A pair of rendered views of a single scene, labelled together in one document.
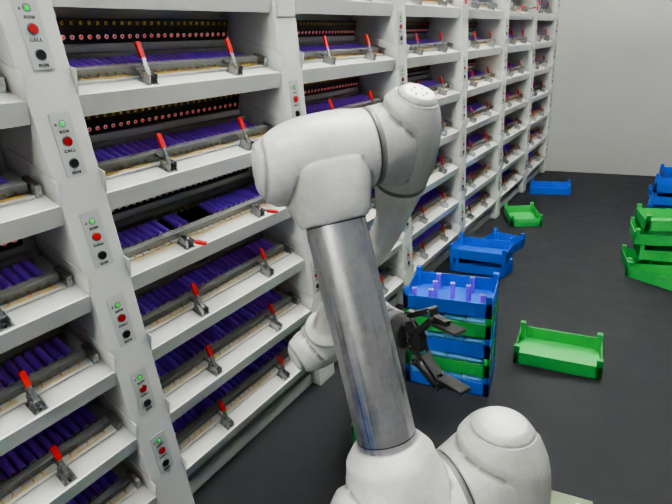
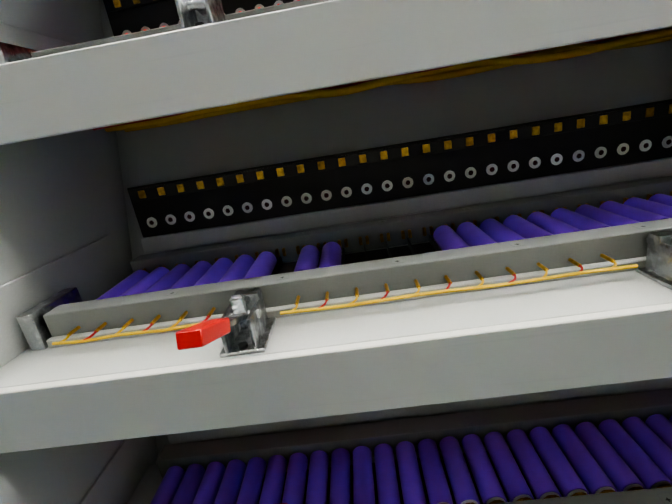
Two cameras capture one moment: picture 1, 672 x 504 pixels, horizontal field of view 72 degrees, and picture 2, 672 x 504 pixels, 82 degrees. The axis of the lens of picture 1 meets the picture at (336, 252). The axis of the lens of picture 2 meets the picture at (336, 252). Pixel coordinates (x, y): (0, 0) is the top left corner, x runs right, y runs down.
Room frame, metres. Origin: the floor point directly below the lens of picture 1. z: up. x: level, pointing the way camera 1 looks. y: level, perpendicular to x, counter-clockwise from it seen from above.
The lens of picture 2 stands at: (1.05, 0.14, 0.79)
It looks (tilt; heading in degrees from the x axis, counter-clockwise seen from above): 1 degrees up; 57
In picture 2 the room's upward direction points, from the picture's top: 8 degrees counter-clockwise
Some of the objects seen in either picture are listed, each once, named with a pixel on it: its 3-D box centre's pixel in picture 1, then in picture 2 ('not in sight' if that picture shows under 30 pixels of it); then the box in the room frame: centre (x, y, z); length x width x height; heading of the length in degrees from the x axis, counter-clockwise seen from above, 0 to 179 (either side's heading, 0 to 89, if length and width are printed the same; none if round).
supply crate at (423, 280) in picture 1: (451, 289); not in sight; (1.47, -0.40, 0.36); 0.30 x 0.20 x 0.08; 64
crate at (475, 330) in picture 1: (451, 309); not in sight; (1.47, -0.40, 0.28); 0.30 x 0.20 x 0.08; 64
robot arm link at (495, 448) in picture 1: (497, 470); not in sight; (0.61, -0.25, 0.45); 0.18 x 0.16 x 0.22; 108
